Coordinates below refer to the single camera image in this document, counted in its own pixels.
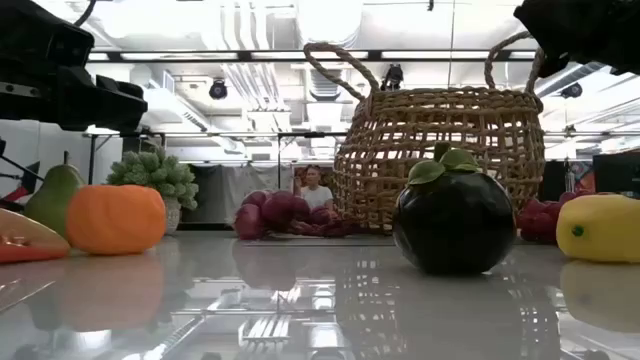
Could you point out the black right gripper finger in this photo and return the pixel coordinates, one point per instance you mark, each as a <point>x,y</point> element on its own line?
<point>545,25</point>

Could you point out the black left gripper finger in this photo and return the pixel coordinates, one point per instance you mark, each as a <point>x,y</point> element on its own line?
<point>105,110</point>

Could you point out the green pear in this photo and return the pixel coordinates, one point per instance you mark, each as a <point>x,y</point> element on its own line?
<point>50,200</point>

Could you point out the orange fruit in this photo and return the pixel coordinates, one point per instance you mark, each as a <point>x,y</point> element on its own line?
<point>115,220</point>

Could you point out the orange papaya slice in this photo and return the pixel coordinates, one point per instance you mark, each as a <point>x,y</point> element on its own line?
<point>25,245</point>

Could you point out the bright red grape bunch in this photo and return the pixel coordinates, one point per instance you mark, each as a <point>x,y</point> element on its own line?
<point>537,220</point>

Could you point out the dark red grape bunch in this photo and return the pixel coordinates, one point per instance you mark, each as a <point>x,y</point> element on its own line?
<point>275,210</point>

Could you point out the yellow bell pepper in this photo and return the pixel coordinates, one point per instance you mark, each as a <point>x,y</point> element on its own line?
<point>605,230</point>

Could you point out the dark purple mangosteen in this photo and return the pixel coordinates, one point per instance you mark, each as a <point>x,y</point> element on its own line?
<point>450,225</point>

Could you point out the black ceiling spotlight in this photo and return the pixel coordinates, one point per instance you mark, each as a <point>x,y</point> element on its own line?
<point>218,90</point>
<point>571,90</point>

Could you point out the green plant in white pot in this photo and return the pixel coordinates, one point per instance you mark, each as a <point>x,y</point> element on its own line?
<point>155,175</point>

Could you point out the black and red background equipment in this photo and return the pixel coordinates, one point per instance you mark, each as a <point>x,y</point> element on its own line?
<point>20,192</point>

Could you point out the grey hanging cloth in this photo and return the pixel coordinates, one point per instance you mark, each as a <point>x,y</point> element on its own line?
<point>220,192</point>

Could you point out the black monitor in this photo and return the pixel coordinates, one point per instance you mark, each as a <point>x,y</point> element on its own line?
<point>617,175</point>

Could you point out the colourful poster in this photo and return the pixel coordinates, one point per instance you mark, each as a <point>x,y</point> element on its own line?
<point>582,175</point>

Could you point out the person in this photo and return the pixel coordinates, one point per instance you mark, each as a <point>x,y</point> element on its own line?
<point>316,196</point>

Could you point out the black overhead frame bar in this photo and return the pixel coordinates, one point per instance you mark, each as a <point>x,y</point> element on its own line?
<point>240,55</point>

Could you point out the black overhead camera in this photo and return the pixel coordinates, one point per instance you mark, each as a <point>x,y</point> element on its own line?
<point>393,77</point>

